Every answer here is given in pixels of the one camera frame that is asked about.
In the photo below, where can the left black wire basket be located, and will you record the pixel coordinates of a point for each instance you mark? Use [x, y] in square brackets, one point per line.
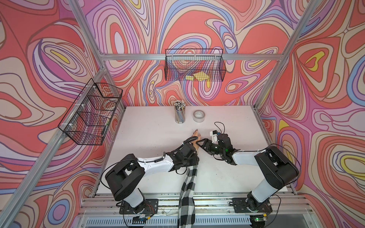
[90, 116]

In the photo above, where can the black wire basket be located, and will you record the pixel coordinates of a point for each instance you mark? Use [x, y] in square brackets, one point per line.
[180, 62]
[90, 116]

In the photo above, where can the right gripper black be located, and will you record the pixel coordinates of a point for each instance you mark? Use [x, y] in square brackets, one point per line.
[207, 147]

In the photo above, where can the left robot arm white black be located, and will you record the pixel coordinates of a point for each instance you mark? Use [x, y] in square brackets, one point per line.
[124, 176]

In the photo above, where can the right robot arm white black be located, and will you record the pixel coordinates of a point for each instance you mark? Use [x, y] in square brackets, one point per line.
[277, 169]

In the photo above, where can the plaid sleeved forearm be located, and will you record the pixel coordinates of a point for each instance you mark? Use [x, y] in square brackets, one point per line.
[186, 209]

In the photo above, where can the yellow sticky notes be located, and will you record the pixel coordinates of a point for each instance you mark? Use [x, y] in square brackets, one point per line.
[200, 76]

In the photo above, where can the back black wire basket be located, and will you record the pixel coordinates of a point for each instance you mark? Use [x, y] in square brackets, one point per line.
[180, 62]

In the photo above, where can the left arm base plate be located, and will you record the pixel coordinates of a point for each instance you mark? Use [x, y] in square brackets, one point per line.
[147, 207]

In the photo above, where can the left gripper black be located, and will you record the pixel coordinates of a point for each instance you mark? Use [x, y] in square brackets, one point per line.
[195, 156]

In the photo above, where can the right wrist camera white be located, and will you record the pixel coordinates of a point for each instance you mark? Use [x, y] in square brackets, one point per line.
[214, 135]

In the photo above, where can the person's hand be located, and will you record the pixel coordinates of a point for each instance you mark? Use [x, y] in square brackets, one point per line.
[198, 137]

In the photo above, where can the metal pencil cup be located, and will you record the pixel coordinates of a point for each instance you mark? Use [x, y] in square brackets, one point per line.
[179, 106]

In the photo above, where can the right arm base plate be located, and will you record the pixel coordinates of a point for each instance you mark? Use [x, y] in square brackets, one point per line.
[249, 205]

